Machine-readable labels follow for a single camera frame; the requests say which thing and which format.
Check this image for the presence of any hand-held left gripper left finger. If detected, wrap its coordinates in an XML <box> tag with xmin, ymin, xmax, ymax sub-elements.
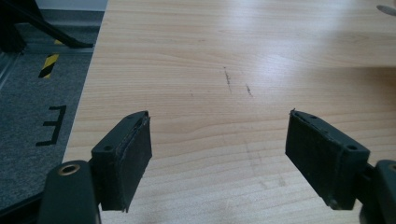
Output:
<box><xmin>88</xmin><ymin>110</ymin><xmax>153</xmax><ymax>214</ymax></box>

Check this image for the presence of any yellow black striped tape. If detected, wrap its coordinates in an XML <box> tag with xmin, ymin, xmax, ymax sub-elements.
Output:
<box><xmin>37</xmin><ymin>53</ymin><xmax>60</xmax><ymax>79</ymax></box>

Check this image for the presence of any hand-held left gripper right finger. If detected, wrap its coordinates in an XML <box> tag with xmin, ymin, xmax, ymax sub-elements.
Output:
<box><xmin>285</xmin><ymin>108</ymin><xmax>372</xmax><ymax>211</ymax></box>

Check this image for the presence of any black stand leg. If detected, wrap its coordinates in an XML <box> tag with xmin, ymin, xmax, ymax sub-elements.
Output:
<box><xmin>0</xmin><ymin>0</ymin><xmax>94</xmax><ymax>54</ymax></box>

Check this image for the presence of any grey object at table edge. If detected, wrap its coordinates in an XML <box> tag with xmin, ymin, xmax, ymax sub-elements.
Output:
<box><xmin>375</xmin><ymin>4</ymin><xmax>396</xmax><ymax>17</ymax></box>

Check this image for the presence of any black tape floor mark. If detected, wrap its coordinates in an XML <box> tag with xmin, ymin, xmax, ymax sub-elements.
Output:
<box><xmin>35</xmin><ymin>105</ymin><xmax>67</xmax><ymax>147</ymax></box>

